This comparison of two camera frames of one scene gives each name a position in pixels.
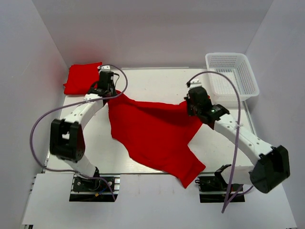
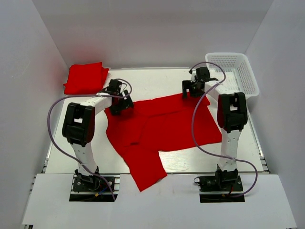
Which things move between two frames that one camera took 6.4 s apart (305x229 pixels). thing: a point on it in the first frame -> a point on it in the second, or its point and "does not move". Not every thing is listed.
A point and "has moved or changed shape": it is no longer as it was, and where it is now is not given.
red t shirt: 157,135 has moved or changed shape
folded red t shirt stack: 81,78 does not move
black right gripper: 190,111 -> 188,84
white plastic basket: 238,67 does not move
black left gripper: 114,92 -> 126,103
